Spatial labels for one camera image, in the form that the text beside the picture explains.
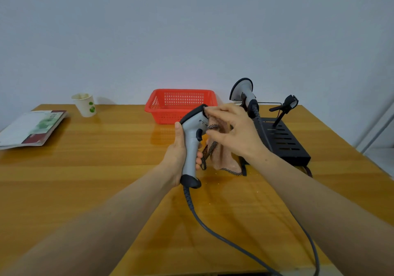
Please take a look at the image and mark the person's left hand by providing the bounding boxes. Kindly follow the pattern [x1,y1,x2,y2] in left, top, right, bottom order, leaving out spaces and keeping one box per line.
[159,121,204,189]

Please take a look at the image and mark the person's right hand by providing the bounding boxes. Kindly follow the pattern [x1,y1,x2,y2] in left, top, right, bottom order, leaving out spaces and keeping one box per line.
[203,102,270,164]

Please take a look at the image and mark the grey black barcode scanner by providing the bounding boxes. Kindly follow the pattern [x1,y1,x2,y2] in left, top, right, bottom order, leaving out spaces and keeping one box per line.
[229,78,261,120]
[179,104,213,189]

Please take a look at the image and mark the pink cloth with braided edge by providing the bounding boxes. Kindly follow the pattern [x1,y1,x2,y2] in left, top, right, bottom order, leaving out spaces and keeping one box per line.
[201,117,244,176]

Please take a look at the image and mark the person's right forearm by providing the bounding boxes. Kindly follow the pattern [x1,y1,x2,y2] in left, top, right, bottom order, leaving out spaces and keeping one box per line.
[247,149,394,276]

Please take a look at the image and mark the person's left forearm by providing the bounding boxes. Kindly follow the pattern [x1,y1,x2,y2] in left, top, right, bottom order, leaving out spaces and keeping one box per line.
[0,164,181,276]

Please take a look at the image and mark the red plastic basket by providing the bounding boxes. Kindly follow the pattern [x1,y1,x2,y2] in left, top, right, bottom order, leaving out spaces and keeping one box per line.
[144,89,219,125]

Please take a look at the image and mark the black perforated metal tray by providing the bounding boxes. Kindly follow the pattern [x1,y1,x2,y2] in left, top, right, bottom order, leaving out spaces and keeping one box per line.
[239,117,312,167]

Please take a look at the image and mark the black scanner holder stand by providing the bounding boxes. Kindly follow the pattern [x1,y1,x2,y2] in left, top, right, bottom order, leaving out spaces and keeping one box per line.
[269,95,299,128]

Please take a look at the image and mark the white paper cup green dots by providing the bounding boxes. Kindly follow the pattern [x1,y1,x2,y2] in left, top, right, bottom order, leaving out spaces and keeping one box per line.
[71,93,97,118]

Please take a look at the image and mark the booklet with green red cover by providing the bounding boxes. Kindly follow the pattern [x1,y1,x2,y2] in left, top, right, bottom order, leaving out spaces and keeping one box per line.
[0,110,68,151]

